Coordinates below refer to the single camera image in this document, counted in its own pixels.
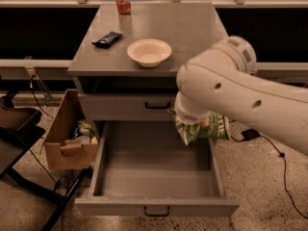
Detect green jalapeno chip bag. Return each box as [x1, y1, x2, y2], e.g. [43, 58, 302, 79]
[167, 109, 230, 145]

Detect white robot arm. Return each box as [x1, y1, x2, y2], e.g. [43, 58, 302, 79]
[175, 37, 308, 155]

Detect grey drawer cabinet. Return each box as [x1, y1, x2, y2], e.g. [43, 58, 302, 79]
[66, 1, 247, 145]

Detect closed grey upper drawer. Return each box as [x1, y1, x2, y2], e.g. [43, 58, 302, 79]
[78, 93, 175, 121]

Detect open grey middle drawer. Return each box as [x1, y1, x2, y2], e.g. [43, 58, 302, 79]
[75, 121, 240, 218]

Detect white paper bowl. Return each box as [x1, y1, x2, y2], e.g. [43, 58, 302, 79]
[127, 38, 171, 67]

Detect snack bags in box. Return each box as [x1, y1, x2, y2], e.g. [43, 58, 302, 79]
[72, 120, 94, 142]

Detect black power adapter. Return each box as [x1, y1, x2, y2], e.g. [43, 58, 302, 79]
[242, 129, 261, 141]

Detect cardboard box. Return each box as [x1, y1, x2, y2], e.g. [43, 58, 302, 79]
[44, 90, 98, 169]

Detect black folding table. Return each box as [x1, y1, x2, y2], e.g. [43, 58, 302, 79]
[0, 108, 90, 231]

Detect black floor cable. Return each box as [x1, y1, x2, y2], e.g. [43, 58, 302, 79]
[229, 133, 308, 220]

